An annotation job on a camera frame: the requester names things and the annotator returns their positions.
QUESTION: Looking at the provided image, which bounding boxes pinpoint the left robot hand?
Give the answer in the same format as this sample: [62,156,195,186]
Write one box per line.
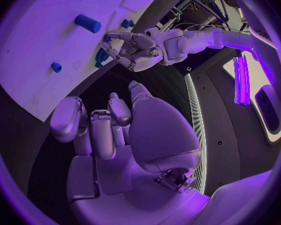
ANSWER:
[99,31,165,73]

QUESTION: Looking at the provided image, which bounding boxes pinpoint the blue short cylinder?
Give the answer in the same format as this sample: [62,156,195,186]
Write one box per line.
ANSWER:
[50,61,63,74]

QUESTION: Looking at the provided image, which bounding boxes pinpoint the glowing light bar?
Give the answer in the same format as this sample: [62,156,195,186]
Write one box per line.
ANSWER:
[233,54,252,106]

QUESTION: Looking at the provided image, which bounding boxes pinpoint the blue plug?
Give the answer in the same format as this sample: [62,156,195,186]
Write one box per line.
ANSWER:
[120,18,136,30]

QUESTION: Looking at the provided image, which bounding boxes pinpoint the blue long cylinder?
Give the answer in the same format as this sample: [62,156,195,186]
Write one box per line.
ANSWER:
[74,14,103,34]

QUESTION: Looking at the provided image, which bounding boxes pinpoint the blue gear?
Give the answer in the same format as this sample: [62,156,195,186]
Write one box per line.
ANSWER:
[94,47,109,63]

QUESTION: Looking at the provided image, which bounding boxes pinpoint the white task board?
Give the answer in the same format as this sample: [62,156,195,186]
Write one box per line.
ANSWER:
[0,0,180,123]

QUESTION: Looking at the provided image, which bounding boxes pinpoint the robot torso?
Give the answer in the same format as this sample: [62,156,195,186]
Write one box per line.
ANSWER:
[184,25,281,195]

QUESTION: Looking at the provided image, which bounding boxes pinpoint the white cable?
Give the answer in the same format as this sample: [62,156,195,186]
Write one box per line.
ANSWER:
[174,21,226,33]

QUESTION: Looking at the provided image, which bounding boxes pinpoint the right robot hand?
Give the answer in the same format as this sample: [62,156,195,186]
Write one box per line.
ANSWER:
[49,80,212,225]

